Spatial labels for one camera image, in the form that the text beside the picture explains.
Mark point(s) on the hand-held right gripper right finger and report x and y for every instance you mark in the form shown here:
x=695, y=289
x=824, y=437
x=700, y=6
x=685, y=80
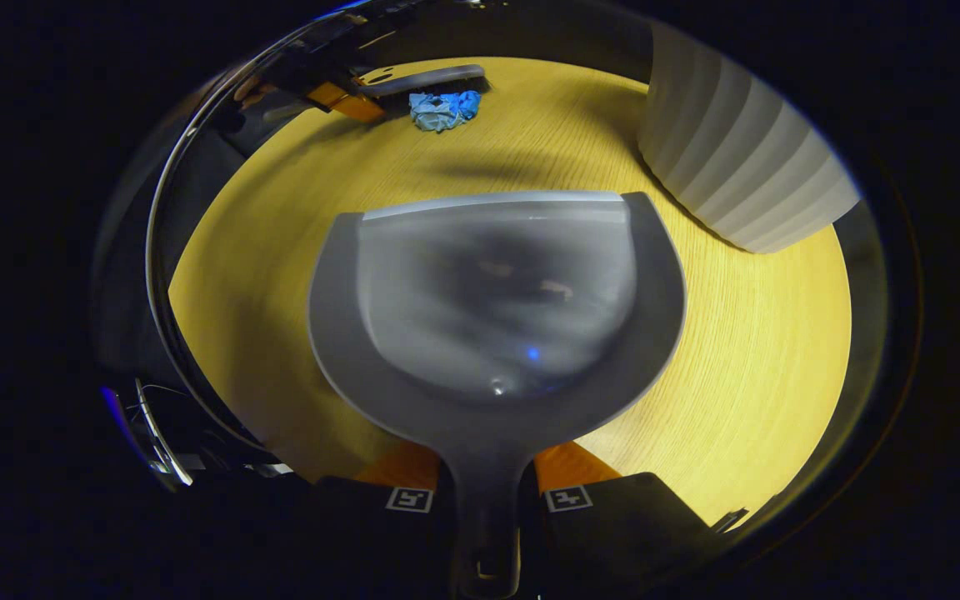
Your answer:
x=613, y=529

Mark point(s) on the blue paper trash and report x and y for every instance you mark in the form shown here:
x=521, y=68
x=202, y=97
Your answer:
x=442, y=111

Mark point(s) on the wooden desktop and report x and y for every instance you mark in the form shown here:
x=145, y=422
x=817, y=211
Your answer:
x=280, y=250

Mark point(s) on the small grey broom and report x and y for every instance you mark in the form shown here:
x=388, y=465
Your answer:
x=430, y=79

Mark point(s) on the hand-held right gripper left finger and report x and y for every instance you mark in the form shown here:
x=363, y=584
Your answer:
x=363, y=529

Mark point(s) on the grey dustpan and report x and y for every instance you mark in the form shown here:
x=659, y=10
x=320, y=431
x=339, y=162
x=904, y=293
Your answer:
x=497, y=292

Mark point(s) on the white ribbed garbage bin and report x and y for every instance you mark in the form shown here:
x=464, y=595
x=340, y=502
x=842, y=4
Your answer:
x=738, y=150

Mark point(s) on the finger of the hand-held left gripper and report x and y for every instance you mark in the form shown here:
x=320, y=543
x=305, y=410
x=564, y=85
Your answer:
x=347, y=100

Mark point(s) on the black table edge bracket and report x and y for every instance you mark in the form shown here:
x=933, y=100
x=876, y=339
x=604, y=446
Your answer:
x=730, y=520

